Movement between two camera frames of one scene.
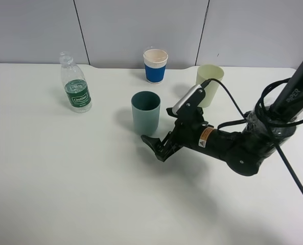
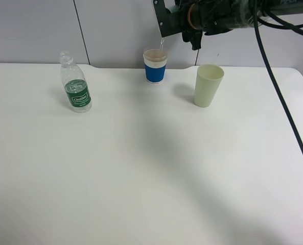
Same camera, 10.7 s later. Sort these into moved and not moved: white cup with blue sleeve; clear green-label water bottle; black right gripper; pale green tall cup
Moved: black right gripper
Not moved: pale green tall cup; white cup with blue sleeve; clear green-label water bottle
